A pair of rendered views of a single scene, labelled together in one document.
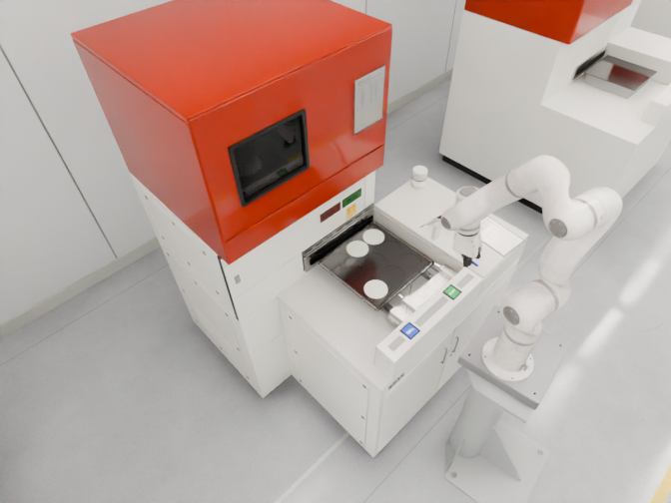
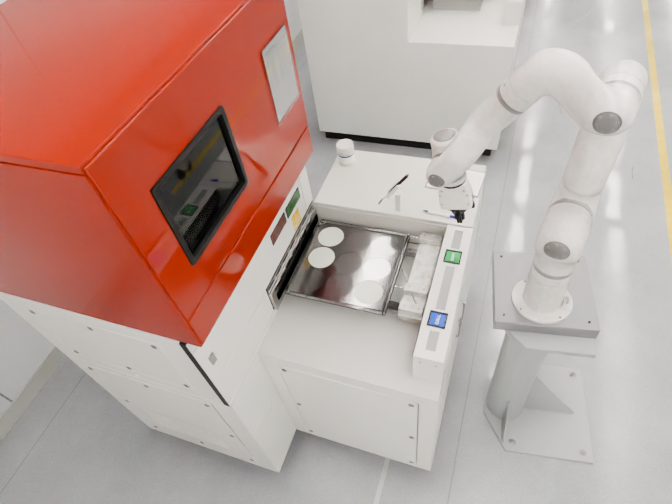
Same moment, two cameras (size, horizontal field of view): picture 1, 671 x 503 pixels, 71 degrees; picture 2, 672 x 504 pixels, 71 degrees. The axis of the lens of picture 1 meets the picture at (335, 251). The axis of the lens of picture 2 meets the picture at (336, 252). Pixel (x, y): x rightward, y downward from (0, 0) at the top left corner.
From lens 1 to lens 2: 0.49 m
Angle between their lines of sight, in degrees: 14
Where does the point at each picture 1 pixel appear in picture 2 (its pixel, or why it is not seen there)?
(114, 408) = not seen: outside the picture
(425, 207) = (369, 181)
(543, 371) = (581, 295)
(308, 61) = (204, 37)
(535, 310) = (581, 233)
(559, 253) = (597, 156)
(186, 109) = (69, 155)
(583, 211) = (628, 91)
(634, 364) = (599, 251)
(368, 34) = not seen: outside the picture
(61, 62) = not seen: outside the picture
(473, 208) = (467, 148)
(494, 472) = (546, 418)
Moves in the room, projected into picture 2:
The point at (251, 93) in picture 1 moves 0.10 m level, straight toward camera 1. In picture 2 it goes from (153, 101) to (176, 122)
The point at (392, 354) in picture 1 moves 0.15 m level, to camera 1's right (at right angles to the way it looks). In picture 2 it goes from (436, 355) to (477, 331)
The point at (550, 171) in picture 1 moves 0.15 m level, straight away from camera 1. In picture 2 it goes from (562, 63) to (544, 30)
